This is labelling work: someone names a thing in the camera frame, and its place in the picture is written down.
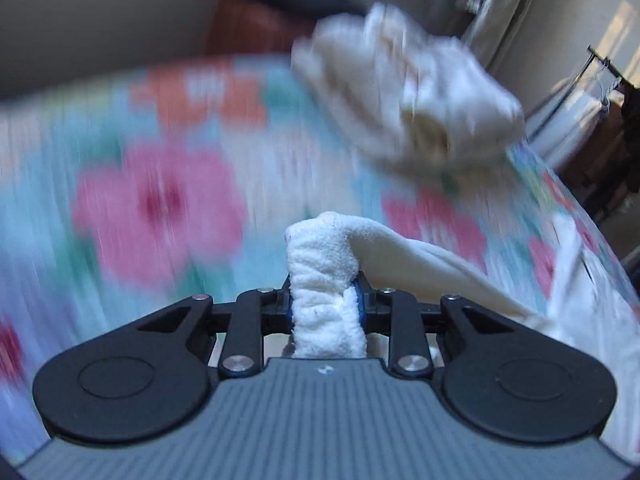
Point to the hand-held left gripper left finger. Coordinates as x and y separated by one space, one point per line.
280 310

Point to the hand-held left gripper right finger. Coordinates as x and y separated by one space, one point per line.
372 310

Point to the white fleece garment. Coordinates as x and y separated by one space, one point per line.
325 280

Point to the folded white clothes stack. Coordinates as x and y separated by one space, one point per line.
415 90

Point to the clothes rack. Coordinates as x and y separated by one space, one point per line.
585 105

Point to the floral quilt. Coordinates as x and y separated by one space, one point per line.
160 200

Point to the red-brown box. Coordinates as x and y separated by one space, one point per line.
250 25

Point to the silver-grey curtain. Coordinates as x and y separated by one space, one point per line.
495 15

